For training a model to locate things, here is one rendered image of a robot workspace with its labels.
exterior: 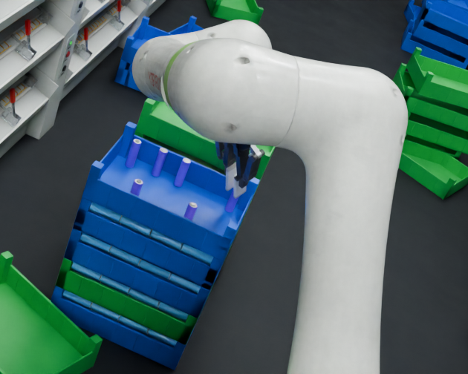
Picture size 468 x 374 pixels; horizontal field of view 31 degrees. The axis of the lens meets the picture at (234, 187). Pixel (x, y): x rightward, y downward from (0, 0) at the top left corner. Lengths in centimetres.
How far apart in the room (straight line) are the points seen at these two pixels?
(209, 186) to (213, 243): 21
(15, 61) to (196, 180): 52
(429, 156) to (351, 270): 210
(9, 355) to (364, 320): 95
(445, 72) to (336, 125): 214
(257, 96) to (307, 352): 29
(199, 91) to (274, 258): 133
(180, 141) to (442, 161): 140
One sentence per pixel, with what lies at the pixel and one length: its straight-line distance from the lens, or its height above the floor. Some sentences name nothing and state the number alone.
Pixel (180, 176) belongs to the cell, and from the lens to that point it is 174.
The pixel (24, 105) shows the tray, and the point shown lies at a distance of 221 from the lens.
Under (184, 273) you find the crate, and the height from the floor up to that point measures 25.
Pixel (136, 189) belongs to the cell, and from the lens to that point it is 163.
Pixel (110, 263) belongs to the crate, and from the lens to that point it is 172.
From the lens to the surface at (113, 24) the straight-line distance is 273.
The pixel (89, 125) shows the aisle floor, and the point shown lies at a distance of 248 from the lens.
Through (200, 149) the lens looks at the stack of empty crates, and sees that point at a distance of 187.
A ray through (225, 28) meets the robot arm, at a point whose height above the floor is 76.
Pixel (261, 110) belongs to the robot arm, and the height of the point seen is 88.
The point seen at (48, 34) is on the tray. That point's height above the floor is 33.
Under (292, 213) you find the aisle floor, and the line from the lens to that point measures 243.
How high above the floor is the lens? 131
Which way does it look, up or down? 33 degrees down
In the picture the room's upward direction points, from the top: 23 degrees clockwise
